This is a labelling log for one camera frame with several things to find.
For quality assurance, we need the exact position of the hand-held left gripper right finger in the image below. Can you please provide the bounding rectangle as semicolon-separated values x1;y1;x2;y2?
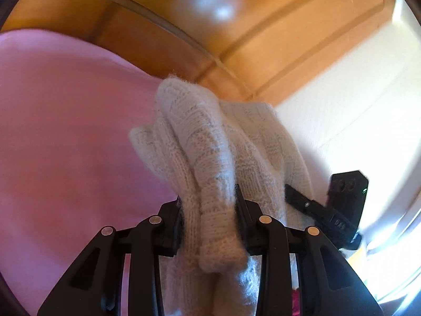
233;187;385;316

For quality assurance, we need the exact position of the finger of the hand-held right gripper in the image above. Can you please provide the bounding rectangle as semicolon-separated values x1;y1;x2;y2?
284;184;330;220

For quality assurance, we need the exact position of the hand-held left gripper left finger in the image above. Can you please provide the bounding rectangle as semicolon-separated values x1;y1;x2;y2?
37;194;185;316

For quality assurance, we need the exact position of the white knit sweater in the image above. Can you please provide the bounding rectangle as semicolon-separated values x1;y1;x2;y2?
128;75;314;316

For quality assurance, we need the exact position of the pink blanket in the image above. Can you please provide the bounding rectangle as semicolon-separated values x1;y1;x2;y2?
0;29;185;316

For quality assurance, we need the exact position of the wooden wardrobe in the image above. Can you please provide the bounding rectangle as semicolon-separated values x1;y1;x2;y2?
0;0;407;106

